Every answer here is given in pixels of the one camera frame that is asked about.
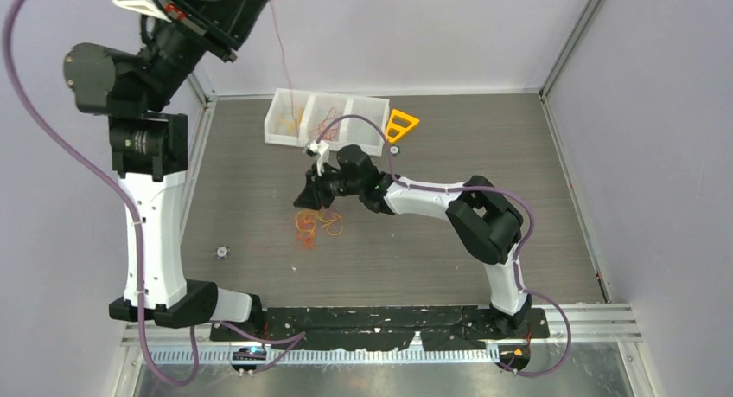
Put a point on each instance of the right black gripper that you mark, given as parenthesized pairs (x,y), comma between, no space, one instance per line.
(310,199)

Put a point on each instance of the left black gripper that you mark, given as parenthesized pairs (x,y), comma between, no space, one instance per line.
(218,15)

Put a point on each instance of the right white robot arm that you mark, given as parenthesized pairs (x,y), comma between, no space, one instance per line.
(485,221)

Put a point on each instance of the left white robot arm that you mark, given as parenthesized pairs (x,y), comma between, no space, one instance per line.
(149,149)

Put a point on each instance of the white three-compartment bin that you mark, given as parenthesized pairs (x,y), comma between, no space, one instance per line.
(296,117)

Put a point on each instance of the small round token left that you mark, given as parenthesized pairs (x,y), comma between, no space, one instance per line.
(222,252)

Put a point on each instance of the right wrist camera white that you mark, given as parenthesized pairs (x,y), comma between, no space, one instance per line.
(319,150)

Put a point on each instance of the yellow triangular plastic frame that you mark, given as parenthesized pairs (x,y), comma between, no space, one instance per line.
(399,124)

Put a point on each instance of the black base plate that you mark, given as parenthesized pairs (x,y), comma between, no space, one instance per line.
(439,328)

